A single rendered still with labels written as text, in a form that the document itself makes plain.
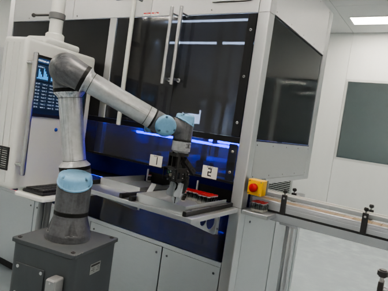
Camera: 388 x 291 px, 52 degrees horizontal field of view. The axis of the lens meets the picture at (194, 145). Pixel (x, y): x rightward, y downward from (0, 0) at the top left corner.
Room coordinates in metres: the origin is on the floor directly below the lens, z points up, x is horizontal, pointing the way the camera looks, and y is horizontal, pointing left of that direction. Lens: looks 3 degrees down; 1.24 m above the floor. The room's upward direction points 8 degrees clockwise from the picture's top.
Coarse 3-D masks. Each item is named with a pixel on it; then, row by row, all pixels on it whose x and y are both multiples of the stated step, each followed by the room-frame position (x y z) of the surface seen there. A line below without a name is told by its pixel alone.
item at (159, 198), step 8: (144, 192) 1.73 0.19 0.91; (152, 192) 1.78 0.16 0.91; (160, 192) 1.83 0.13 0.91; (136, 200) 1.69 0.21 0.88; (144, 200) 1.67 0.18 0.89; (152, 200) 1.65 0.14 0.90; (160, 200) 1.63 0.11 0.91; (168, 200) 1.79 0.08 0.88; (224, 200) 1.82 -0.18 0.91; (168, 208) 1.60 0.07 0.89; (176, 208) 1.58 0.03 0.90; (184, 208) 1.56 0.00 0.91; (192, 208) 1.60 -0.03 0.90
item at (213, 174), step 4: (204, 168) 1.96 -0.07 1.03; (212, 168) 1.93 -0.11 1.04; (216, 168) 1.92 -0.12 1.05; (204, 172) 1.96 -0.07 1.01; (212, 172) 1.93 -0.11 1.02; (216, 172) 1.92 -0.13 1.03; (204, 176) 1.95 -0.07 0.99; (208, 176) 1.94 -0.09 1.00; (212, 176) 1.93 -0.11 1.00; (216, 176) 1.92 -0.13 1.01
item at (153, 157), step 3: (150, 156) 2.15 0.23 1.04; (153, 156) 2.13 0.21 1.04; (156, 156) 2.12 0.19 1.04; (159, 156) 2.11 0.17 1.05; (162, 156) 2.10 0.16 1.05; (150, 159) 2.14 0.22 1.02; (153, 159) 2.13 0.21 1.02; (159, 159) 2.11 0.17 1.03; (150, 162) 2.14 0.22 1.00; (153, 162) 2.13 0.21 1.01; (159, 162) 2.11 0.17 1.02; (153, 165) 2.13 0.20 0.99; (156, 165) 2.12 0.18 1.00; (159, 165) 2.11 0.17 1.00
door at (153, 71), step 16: (144, 32) 2.25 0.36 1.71; (160, 32) 2.19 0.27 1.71; (144, 48) 2.24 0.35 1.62; (160, 48) 2.18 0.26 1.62; (112, 64) 2.36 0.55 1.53; (128, 64) 2.29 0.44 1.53; (144, 64) 2.23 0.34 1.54; (160, 64) 2.17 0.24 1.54; (176, 64) 2.12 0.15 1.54; (112, 80) 2.35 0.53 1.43; (128, 80) 2.29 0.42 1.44; (144, 80) 2.22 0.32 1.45; (160, 80) 2.16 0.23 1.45; (144, 96) 2.21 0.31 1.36; (160, 96) 2.15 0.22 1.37; (112, 112) 2.34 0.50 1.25
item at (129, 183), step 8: (120, 176) 2.09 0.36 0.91; (128, 176) 2.14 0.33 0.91; (136, 176) 2.20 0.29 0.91; (144, 176) 2.26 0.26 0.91; (104, 184) 1.96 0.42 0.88; (112, 184) 1.93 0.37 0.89; (120, 184) 1.90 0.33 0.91; (128, 184) 1.88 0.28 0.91; (136, 184) 2.10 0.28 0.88; (144, 184) 2.14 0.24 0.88
